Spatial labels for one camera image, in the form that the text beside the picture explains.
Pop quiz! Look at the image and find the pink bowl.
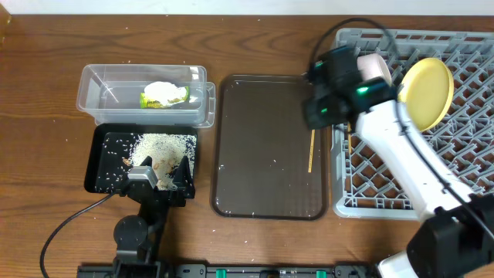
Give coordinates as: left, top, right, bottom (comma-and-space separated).
357, 53, 392, 86

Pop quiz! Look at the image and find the wooden chopstick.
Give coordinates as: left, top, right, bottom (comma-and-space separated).
347, 123, 352, 156
308, 130, 315, 173

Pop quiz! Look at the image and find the green snack wrapper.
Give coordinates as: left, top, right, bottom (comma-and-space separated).
139, 85, 191, 110

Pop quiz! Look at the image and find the yellow plate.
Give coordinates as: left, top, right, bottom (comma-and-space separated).
398, 58, 455, 131

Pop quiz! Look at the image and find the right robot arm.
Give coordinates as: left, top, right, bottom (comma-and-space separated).
303, 47, 493, 277

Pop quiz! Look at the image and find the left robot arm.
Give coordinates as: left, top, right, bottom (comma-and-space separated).
77, 156, 195, 278

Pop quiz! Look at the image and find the black food waste tray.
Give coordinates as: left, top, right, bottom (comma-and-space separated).
84, 124, 198, 193

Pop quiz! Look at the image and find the clear plastic waste bin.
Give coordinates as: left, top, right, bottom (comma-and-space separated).
76, 64, 216, 128

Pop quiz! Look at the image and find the grey dishwasher rack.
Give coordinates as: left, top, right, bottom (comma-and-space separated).
330, 28, 493, 221

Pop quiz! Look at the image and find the pile of rice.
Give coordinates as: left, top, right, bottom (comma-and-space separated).
127, 134, 197, 191

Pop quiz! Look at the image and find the dark brown serving tray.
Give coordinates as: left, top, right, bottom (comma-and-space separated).
211, 75, 330, 221

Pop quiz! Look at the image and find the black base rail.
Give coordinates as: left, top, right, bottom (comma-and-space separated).
174, 264, 379, 278

